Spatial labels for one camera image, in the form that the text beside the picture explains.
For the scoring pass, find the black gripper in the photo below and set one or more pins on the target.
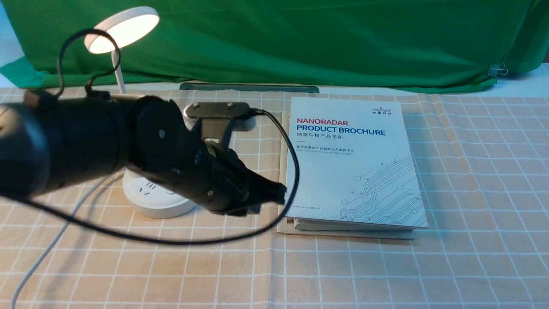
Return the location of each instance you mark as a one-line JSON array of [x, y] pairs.
[[216, 179]]

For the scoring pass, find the white desk lamp with sockets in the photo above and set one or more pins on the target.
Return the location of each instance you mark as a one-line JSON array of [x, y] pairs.
[[126, 27]]

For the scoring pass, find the beige booklet under brochure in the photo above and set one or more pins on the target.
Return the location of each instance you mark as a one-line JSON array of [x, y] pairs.
[[375, 231]]

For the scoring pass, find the white Nanoradar product brochure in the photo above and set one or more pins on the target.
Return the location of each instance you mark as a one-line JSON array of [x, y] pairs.
[[357, 172]]

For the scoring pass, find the dark green flat bar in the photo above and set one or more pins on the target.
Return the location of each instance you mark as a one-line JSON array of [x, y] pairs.
[[194, 86]]

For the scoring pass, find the checkered beige tablecloth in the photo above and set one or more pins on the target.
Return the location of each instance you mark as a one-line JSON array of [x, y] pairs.
[[482, 164]]

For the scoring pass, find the green backdrop cloth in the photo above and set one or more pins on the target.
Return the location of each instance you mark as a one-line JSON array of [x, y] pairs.
[[426, 46]]

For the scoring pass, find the metal binder clip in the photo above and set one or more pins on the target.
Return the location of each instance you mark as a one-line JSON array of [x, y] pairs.
[[497, 70]]

